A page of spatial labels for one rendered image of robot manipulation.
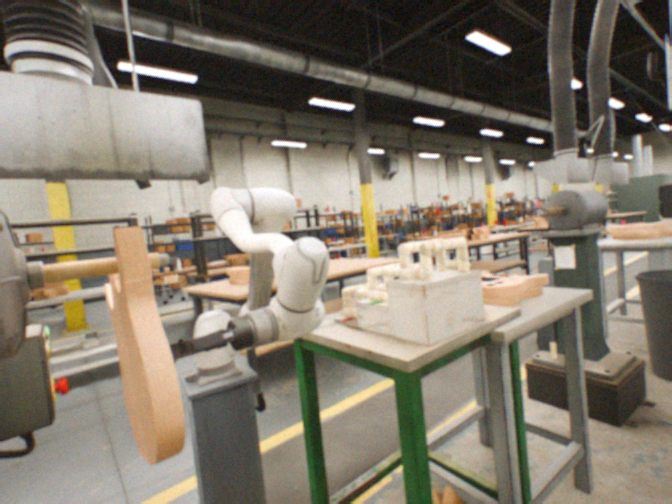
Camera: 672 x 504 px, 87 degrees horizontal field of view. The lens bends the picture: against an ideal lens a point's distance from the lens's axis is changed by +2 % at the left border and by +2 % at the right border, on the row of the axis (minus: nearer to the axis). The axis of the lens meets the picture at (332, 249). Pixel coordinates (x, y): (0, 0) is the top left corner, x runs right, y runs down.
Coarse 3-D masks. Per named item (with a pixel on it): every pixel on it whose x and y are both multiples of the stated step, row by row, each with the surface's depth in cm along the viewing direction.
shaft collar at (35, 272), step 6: (30, 264) 59; (36, 264) 59; (42, 264) 60; (30, 270) 58; (36, 270) 59; (42, 270) 59; (30, 276) 58; (36, 276) 59; (42, 276) 59; (30, 282) 58; (36, 282) 59; (42, 282) 59; (30, 288) 59
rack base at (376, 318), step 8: (360, 304) 119; (368, 304) 115; (376, 304) 113; (384, 304) 112; (360, 312) 119; (368, 312) 116; (376, 312) 112; (384, 312) 109; (360, 320) 120; (368, 320) 116; (376, 320) 113; (384, 320) 110; (368, 328) 117; (376, 328) 113; (384, 328) 110
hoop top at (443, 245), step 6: (444, 240) 103; (450, 240) 104; (456, 240) 106; (462, 240) 107; (420, 246) 99; (426, 246) 98; (432, 246) 99; (438, 246) 100; (444, 246) 102; (450, 246) 104; (456, 246) 106; (432, 252) 100
